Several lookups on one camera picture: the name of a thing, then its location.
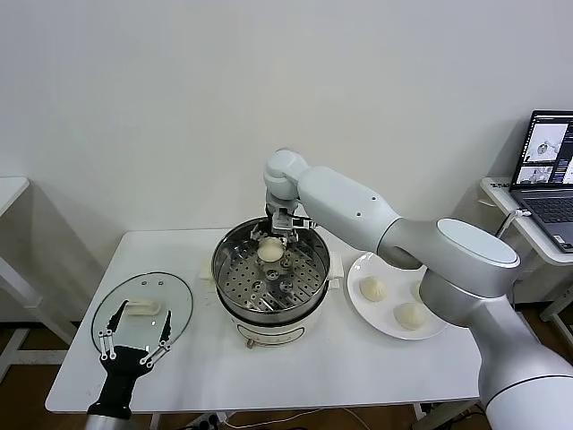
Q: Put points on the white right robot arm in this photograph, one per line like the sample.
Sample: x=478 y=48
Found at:
x=340 y=201

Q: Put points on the white power strip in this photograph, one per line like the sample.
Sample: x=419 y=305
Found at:
x=210 y=421

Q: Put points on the grey open laptop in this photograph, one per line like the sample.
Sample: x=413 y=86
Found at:
x=546 y=197

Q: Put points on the white round plate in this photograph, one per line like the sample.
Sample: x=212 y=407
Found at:
x=380 y=313

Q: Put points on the white laptop stand table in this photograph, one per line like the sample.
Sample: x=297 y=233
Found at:
x=497 y=192

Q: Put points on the white steamed baozi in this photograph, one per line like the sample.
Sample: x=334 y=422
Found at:
x=416 y=291
x=270 y=251
x=373 y=289
x=409 y=315

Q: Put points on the white table leg frame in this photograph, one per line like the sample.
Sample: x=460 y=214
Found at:
x=447 y=408

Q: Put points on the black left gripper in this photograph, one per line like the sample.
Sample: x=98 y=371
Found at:
x=121 y=367

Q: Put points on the white electric cooker base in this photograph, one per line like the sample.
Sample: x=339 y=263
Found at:
x=273 y=331

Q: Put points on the round glass lid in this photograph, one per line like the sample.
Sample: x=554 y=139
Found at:
x=147 y=291

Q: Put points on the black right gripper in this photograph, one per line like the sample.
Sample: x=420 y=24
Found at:
x=270 y=212

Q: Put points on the stainless steel steamer basket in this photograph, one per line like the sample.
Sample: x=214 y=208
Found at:
x=222 y=262

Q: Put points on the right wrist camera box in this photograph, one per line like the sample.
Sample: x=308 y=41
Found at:
x=280 y=221

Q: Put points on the white side table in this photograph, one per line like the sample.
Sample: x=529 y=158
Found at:
x=11 y=190

